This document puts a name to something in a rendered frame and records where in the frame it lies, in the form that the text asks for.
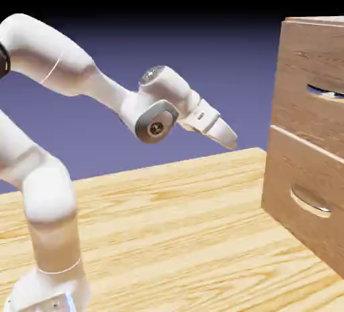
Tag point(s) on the light wood cabinet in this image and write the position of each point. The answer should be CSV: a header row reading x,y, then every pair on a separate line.
x,y
301,48

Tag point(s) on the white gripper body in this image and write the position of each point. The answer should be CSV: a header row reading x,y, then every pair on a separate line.
x,y
223,133

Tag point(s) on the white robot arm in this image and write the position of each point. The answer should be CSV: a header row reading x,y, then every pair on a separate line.
x,y
53,56

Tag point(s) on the wood drawer front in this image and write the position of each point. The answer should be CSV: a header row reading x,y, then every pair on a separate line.
x,y
285,177
298,70

